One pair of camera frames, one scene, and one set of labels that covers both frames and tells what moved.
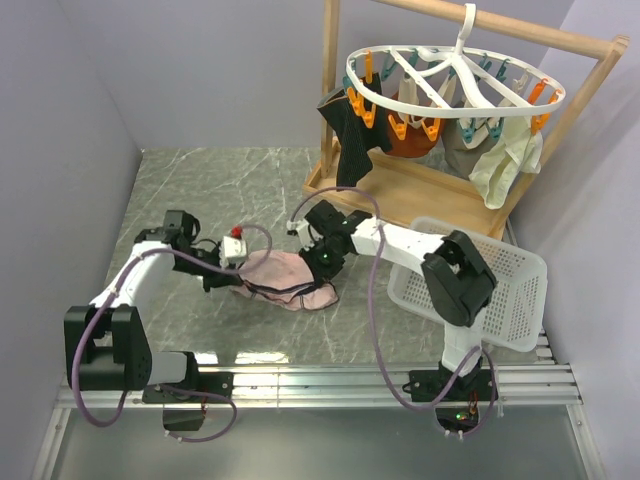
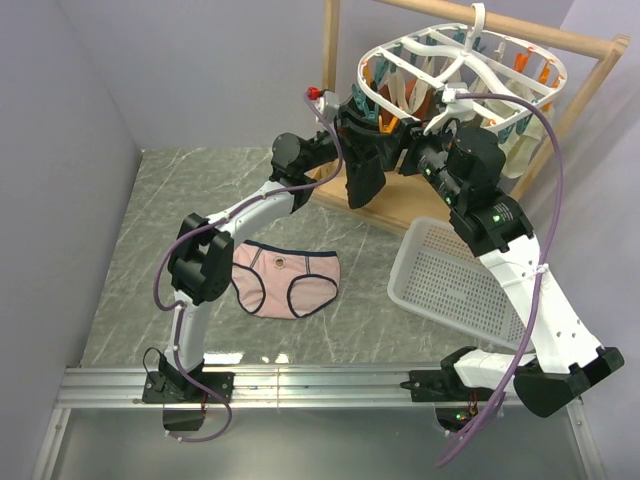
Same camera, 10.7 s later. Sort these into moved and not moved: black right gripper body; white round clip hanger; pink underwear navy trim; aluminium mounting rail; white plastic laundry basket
Moved: black right gripper body; white round clip hanger; pink underwear navy trim
Not moved: aluminium mounting rail; white plastic laundry basket
